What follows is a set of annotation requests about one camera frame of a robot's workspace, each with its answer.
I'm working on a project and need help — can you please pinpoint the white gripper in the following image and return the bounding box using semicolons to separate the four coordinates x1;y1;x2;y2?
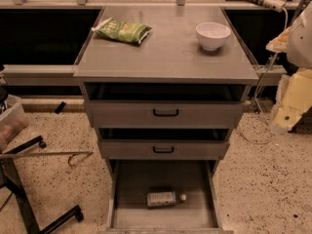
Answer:
266;2;312;135

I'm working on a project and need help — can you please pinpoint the blue plastic bottle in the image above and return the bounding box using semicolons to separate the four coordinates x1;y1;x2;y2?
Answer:
146;191;187;209

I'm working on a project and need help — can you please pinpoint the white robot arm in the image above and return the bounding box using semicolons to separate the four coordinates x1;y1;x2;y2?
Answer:
266;2;312;135

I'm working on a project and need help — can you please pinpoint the grey drawer cabinet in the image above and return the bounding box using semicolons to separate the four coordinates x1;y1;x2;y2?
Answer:
73;5;259;234

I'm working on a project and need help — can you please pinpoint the top grey drawer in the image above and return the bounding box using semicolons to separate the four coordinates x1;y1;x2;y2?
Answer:
84;82;245;129

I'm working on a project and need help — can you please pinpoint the grey drawer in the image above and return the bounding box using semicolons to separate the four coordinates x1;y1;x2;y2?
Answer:
84;82;245;129
98;128;229;160
105;160;234;234

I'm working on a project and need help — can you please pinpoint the middle grey drawer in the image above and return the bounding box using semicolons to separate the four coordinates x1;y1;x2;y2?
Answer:
98;128;229;160

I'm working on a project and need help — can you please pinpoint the bottom grey drawer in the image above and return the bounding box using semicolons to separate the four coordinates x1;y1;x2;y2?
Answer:
105;160;234;234

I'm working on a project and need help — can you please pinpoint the white ceramic bowl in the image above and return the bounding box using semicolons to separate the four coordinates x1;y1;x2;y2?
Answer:
196;22;231;51

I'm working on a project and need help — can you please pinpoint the green chip bag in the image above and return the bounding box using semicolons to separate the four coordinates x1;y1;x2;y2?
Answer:
92;18;152;45

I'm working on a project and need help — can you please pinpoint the metal hooked rod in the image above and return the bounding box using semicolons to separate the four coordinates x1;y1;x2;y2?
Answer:
0;151;93;160

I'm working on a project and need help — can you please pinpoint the clear plastic storage box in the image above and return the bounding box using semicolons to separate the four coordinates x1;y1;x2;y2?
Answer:
0;95;28;150

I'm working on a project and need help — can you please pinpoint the black rolling stand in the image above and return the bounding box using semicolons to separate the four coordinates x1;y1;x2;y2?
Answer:
0;136;84;234

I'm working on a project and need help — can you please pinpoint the white power cable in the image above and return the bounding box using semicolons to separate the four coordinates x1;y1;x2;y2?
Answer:
238;7;291;145

